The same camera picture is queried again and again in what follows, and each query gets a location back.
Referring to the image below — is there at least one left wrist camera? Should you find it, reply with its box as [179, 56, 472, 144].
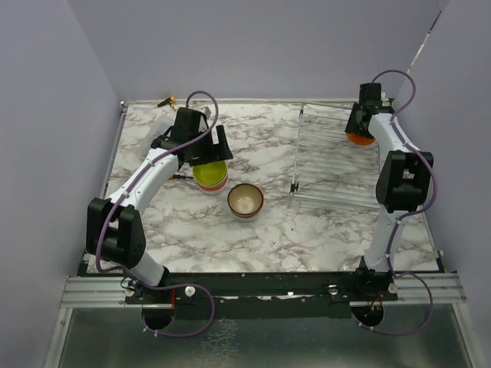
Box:
[201, 107, 212, 120]

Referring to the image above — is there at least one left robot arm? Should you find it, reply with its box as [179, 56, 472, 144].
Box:
[86, 107, 233, 303]

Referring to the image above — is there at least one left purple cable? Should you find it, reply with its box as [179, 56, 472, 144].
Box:
[94, 90, 220, 274]

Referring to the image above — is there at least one aluminium frame rail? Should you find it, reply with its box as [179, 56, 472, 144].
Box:
[61, 277, 126, 308]

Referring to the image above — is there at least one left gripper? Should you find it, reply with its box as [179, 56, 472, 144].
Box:
[190, 125, 232, 166]

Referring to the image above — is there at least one purple cable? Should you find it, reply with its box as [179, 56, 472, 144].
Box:
[370, 69, 440, 338]
[94, 90, 220, 274]

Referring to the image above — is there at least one yellow black T-handle key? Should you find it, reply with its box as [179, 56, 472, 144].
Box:
[157, 96, 175, 108]

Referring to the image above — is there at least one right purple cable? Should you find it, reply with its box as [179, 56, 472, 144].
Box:
[370, 69, 440, 338]

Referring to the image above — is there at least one orange floral pattern bowl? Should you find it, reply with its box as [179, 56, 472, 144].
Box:
[232, 211, 262, 222]

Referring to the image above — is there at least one white wire dish rack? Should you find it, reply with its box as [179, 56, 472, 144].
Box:
[288, 103, 380, 216]

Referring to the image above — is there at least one clear plastic parts box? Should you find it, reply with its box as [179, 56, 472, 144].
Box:
[155, 118, 174, 138]

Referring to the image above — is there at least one beige bowl dark outside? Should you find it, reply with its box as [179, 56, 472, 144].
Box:
[227, 183, 265, 219]

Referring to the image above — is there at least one orange handled screwdriver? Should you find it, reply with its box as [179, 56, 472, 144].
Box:
[170, 174, 194, 180]

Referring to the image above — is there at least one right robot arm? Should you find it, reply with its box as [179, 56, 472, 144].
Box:
[344, 82, 433, 272]

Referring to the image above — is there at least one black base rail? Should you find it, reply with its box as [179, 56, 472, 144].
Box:
[101, 268, 397, 321]

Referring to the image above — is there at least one lime green bowl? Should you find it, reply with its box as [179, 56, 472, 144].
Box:
[193, 161, 227, 186]

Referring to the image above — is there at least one white orange striped bowl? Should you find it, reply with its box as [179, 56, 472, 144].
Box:
[196, 176, 229, 196]

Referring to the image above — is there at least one white bowl orange outside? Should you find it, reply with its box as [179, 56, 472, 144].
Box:
[346, 133, 376, 146]

